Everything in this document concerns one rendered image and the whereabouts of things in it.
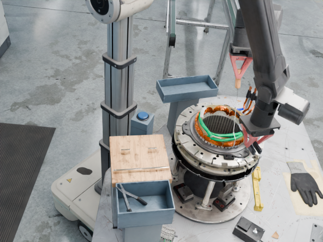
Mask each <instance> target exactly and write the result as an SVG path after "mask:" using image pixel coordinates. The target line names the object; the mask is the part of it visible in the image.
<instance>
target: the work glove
mask: <svg viewBox="0 0 323 242"><path fill-rule="evenodd" d="M287 164H288V166H289V168H290V171H291V180H290V185H291V190H292V191H293V192H296V191H297V190H298V191H299V193H300V195H301V197H302V199H303V201H304V203H305V204H307V205H308V206H309V207H313V204H314V205H317V204H318V200H317V195H316V193H317V194H318V195H319V197H320V198H321V199H323V194H322V192H321V191H320V189H319V187H318V184H317V182H316V181H315V179H314V178H313V177H312V176H311V175H310V174H309V173H308V172H307V171H306V170H305V168H304V166H303V163H302V162H294V161H289V162H287Z"/></svg>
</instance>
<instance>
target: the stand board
mask: <svg viewBox="0 0 323 242"><path fill-rule="evenodd" d="M154 147H156V148H157V152H150V153H148V148H154ZM121 149H130V154H121ZM110 156H111V173H112V187H116V183H119V182H141V181H156V180H169V181H170V183H172V175H171V170H170V166H169V161H168V157H167V152H166V148H165V143H164V138H163V134H153V135H131V136H110ZM167 166H169V170H158V171H141V172H127V173H113V170H114V169H135V168H141V169H142V168H151V167H167Z"/></svg>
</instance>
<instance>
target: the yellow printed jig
mask: <svg viewBox="0 0 323 242"><path fill-rule="evenodd" d="M260 180H261V169H260V167H259V166H257V167H256V169H255V170H254V172H253V173H252V182H253V191H254V199H255V206H254V211H262V209H263V208H264V205H263V204H262V203H261V196H260V189H259V182H260Z"/></svg>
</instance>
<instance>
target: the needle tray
mask: <svg viewBox="0 0 323 242"><path fill-rule="evenodd" d="M156 89H157V91H158V93H159V96H160V98H161V100H162V102H163V103H170V109H169V116H168V122H167V128H168V131H169V133H170V135H171V137H172V135H173V133H174V130H175V127H176V121H177V119H178V117H179V115H180V114H181V113H182V112H183V111H184V110H185V109H187V108H188V107H190V106H192V105H194V106H195V107H196V104H198V103H199V99H201V98H209V97H216V96H217V94H218V90H219V88H218V87H217V85H216V84H215V82H214V81H213V80H212V78H211V77H210V75H209V74H206V75H196V76H187V77H178V78H169V79H160V80H157V82H156Z"/></svg>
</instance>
